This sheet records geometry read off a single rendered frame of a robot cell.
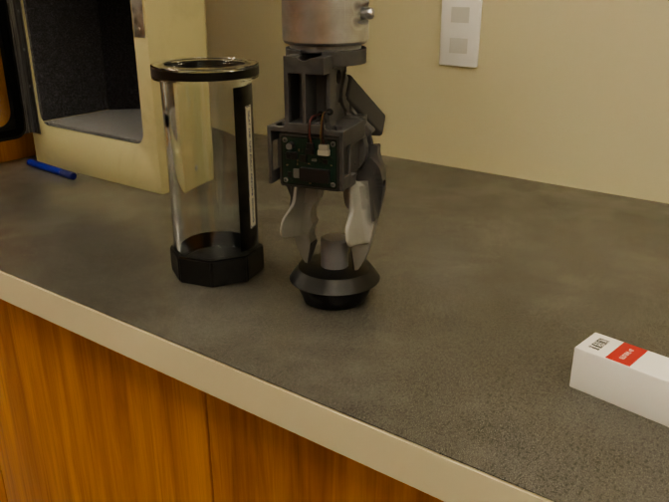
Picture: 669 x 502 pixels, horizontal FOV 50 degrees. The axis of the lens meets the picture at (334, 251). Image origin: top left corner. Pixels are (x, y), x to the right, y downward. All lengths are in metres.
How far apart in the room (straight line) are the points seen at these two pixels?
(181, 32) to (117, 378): 0.52
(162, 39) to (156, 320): 0.49
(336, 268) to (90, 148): 0.61
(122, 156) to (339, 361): 0.63
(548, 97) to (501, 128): 0.09
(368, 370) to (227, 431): 0.17
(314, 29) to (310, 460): 0.37
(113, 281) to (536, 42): 0.73
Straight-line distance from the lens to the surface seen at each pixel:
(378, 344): 0.65
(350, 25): 0.62
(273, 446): 0.68
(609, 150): 1.17
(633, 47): 1.15
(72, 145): 1.26
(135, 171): 1.14
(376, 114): 0.74
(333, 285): 0.69
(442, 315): 0.71
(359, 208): 0.68
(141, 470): 0.88
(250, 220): 0.77
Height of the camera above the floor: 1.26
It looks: 22 degrees down
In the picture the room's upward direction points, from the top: straight up
